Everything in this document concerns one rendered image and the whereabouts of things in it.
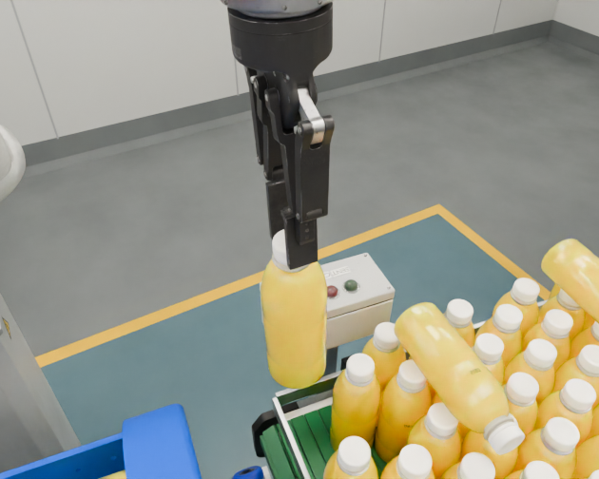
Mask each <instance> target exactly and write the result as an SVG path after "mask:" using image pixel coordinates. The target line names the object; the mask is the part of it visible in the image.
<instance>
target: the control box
mask: <svg viewBox="0 0 599 479"><path fill-rule="evenodd" d="M320 267H321V269H322V271H323V274H325V275H324V276H325V279H326V283H327V286H328V285H334V286H336V287H337V288H338V295H337V296H335V297H327V341H326V350H327V349H330V348H334V347H337V346H339V345H342V344H345V343H348V342H351V341H354V340H357V339H360V338H363V337H365V336H368V335H373V334H374V333H375V329H376V327H377V325H378V324H380V323H383V322H390V316H391V311H392V305H393V298H394V295H395V289H394V288H393V286H392V285H391V284H390V282H389V281H388V280H387V278H386V277H385V276H384V275H383V274H382V272H381V271H380V270H379V268H378V267H377V265H376V264H375V263H374V261H373V260H372V259H371V257H370V256H369V254H368V253H364V254H361V255H357V256H353V257H350V258H347V259H341V260H338V261H334V262H330V263H327V264H323V265H321V266H320ZM346 267H348V268H346ZM343 268H344V269H345V268H346V269H349V270H350V271H349V270H346V269H345V270H344V269H343ZM339 269H340V270H341V271H342V270H344V271H342V273H341V271H340V270H339ZM333 271H334V273H335V274H337V275H335V274H334V273H333ZM337 271H339V272H338V273H337ZM345 271H346V272H345ZM343 272H344V273H343ZM326 273H328V274H326ZM329 274H330V277H329ZM333 275H334V276H333ZM327 277H328V278H327ZM348 279H353V280H355V281H356V282H357V289H356V290H355V291H347V290H346V289H345V288H344V283H345V281H346V280H348Z"/></svg>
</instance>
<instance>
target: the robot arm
mask: <svg viewBox="0 0 599 479"><path fill-rule="evenodd" d="M220 1H221V2H222V3H223V4H224V5H225V6H227V13H228V21H229V29H230V37H231V46H232V52H233V55H234V57H235V59H236V60H237V61H238V62H239V63H240V64H242V65H243V66H244V67H243V68H244V71H245V73H246V78H247V83H248V87H249V94H250V102H251V110H252V118H253V126H254V134H255V141H256V150H257V161H258V163H259V164H260V165H263V167H264V171H263V175H264V177H265V178H266V179H267V180H268V181H270V182H266V183H265V184H266V196H267V207H268V219H269V230H270V238H271V239H272V240H273V237H274V236H275V235H276V234H277V233H278V232H279V231H281V230H283V229H284V236H285V249H286V261H287V266H288V268H289V269H290V270H293V269H296V268H299V267H301V266H305V265H308V264H311V263H314V262H317V261H318V223H317V219H318V218H321V217H325V216H327V215H328V194H329V166H330V142H331V140H332V136H333V133H334V129H335V121H334V119H333V117H332V116H331V115H325V116H321V117H320V116H319V113H318V111H317V109H316V103H317V101H318V94H317V87H316V83H315V80H314V75H313V72H314V70H315V68H316V67H317V66H318V65H319V64H320V63H321V62H322V61H324V60H325V59H327V57H328V56H329V55H330V53H331V51H332V48H333V1H334V0H220ZM25 169H26V159H25V154H24V151H23V148H22V146H21V145H20V144H19V142H18V141H17V139H16V138H15V137H14V135H13V134H12V133H11V132H10V131H9V130H8V129H6V128H5V127H3V126H2V125H0V201H2V200H3V199H4V198H6V197H7V196H8V195H9V194H10V193H11V192H12V191H13V190H14V188H15V187H16V186H17V184H18V183H19V182H20V181H21V179H22V177H23V175H24V172H25Z"/></svg>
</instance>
